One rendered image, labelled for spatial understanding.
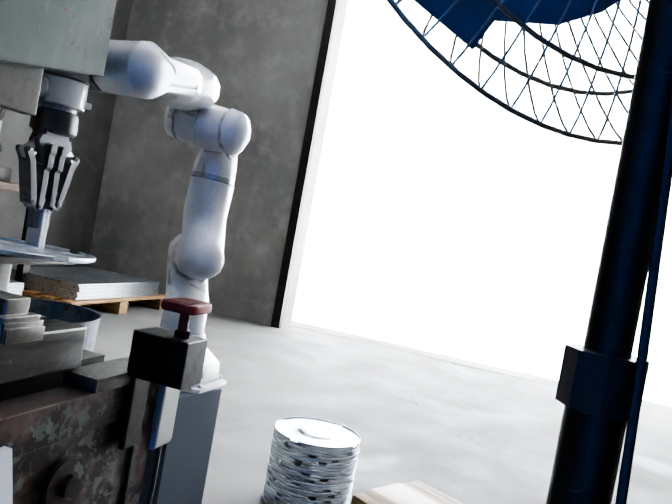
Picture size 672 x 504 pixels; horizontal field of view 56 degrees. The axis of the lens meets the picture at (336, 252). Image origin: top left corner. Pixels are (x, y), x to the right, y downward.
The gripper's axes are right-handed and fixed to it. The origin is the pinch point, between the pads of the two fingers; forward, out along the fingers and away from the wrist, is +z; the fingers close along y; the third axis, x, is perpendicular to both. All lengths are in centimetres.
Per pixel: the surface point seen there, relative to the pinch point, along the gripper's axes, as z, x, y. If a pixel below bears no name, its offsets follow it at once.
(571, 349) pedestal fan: -3, -84, -43
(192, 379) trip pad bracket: 17.3, -36.0, -4.3
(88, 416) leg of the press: 23.1, -26.3, -14.3
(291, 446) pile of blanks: 61, -20, 101
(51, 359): 15.3, -22.2, -18.7
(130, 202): -3, 286, 438
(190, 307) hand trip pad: 6.2, -35.3, -7.4
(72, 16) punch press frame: -29.7, -19.3, -21.6
